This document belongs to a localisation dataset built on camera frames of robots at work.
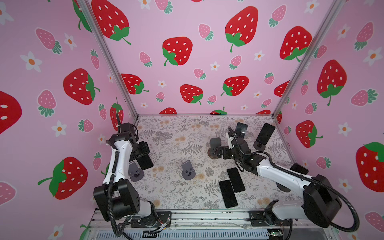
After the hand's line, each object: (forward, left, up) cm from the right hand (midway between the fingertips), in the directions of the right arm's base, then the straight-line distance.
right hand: (221, 146), depth 85 cm
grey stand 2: (-17, +49, -7) cm, 52 cm away
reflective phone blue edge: (+17, -13, -3) cm, 21 cm away
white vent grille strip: (-41, +4, -15) cm, 44 cm away
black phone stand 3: (+16, -29, -4) cm, 33 cm away
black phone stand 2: (-14, +42, -2) cm, 44 cm away
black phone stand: (-13, -10, -15) cm, 22 cm away
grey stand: (-14, +18, -10) cm, 25 cm away
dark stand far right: (+14, -28, -16) cm, 35 cm away
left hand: (-10, +44, +2) cm, 45 cm away
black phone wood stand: (-22, -6, -16) cm, 28 cm away
